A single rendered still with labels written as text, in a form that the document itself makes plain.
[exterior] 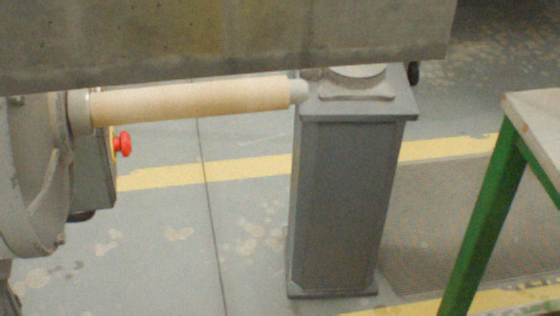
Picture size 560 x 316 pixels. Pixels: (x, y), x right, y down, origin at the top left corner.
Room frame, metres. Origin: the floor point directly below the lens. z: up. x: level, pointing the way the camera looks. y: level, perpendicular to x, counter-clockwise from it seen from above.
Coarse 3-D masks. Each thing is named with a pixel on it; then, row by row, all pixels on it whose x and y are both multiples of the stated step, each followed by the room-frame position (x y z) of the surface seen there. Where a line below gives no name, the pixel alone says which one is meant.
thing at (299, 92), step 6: (294, 84) 0.50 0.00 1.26; (300, 84) 0.50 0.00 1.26; (306, 84) 0.50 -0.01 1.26; (294, 90) 0.49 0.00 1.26; (300, 90) 0.49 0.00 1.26; (306, 90) 0.49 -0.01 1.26; (294, 96) 0.49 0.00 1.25; (300, 96) 0.49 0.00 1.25; (306, 96) 0.49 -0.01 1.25; (294, 102) 0.49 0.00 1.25; (300, 102) 0.49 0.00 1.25
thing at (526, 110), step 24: (504, 96) 0.97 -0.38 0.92; (528, 96) 0.96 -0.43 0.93; (552, 96) 0.97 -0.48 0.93; (528, 120) 0.89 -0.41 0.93; (552, 120) 0.90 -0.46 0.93; (528, 144) 0.86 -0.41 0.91; (552, 144) 0.83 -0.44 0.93; (552, 168) 0.78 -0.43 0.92; (552, 192) 0.77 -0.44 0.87; (480, 312) 0.99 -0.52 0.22; (504, 312) 0.99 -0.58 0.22; (528, 312) 0.99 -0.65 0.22; (552, 312) 0.99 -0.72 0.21
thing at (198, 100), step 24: (96, 96) 0.46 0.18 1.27; (120, 96) 0.46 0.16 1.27; (144, 96) 0.46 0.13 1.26; (168, 96) 0.46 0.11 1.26; (192, 96) 0.47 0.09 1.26; (216, 96) 0.47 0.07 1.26; (240, 96) 0.47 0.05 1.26; (264, 96) 0.48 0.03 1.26; (288, 96) 0.48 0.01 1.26; (96, 120) 0.44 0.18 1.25; (120, 120) 0.45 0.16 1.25; (144, 120) 0.45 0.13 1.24; (168, 120) 0.46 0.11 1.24
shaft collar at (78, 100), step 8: (88, 88) 0.46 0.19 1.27; (72, 96) 0.45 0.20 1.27; (80, 96) 0.45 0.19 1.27; (88, 96) 0.45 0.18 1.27; (72, 104) 0.44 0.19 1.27; (80, 104) 0.44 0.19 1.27; (88, 104) 0.44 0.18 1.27; (72, 112) 0.43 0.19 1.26; (80, 112) 0.44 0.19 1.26; (88, 112) 0.44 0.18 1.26; (72, 120) 0.43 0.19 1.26; (80, 120) 0.43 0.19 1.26; (88, 120) 0.43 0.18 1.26; (72, 128) 0.43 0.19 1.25; (80, 128) 0.43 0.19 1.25; (88, 128) 0.43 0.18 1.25; (80, 136) 0.44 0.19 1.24
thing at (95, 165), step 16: (96, 128) 0.63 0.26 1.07; (112, 128) 0.73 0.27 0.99; (80, 144) 0.63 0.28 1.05; (96, 144) 0.63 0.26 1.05; (112, 144) 0.69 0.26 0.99; (80, 160) 0.63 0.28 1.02; (96, 160) 0.63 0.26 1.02; (112, 160) 0.68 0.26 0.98; (80, 176) 0.62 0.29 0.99; (96, 176) 0.63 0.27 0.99; (112, 176) 0.65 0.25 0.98; (80, 192) 0.62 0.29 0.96; (96, 192) 0.63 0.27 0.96; (112, 192) 0.64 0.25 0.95; (80, 208) 0.62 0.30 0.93; (96, 208) 0.63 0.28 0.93
